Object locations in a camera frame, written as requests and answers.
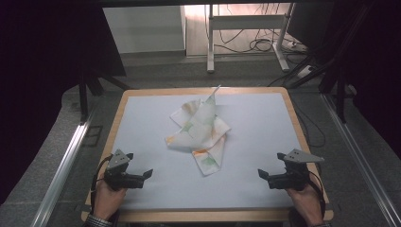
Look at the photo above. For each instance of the wooden-framed white work board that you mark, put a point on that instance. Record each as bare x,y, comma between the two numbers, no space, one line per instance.
258,132

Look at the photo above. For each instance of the person's plaid sleeve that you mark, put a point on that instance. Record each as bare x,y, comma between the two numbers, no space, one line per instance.
321,225
97,221

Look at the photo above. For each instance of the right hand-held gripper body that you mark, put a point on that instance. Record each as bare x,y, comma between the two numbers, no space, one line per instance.
294,179

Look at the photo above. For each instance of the white power strip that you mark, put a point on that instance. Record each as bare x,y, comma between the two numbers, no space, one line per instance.
305,71

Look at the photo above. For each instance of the person's left plaid sleeve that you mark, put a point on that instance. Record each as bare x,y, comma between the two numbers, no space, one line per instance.
97,221

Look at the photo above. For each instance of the white metal desk frame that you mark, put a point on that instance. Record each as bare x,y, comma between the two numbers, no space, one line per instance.
246,22

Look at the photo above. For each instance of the white cabinet panel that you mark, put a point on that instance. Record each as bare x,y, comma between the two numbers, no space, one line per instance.
142,30

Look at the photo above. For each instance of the white leaf-print cloth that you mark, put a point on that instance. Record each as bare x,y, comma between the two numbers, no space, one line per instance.
201,132

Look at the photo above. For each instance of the dark floor outlet cover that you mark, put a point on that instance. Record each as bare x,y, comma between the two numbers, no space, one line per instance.
93,135

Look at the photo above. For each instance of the person's left hand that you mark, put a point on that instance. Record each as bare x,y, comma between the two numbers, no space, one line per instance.
105,201

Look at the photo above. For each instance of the person's right hand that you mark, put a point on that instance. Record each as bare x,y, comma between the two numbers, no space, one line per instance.
309,203

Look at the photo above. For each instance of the aluminium floor rail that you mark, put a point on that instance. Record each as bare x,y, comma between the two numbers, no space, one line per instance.
63,176
362,160

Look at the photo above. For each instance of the person's right plaid sleeve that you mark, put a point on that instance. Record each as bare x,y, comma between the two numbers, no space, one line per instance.
321,225

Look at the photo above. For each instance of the black stand legs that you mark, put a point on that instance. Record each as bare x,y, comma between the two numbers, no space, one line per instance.
340,94
83,101

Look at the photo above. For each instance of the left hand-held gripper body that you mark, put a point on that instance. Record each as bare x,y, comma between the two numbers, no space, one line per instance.
118,176

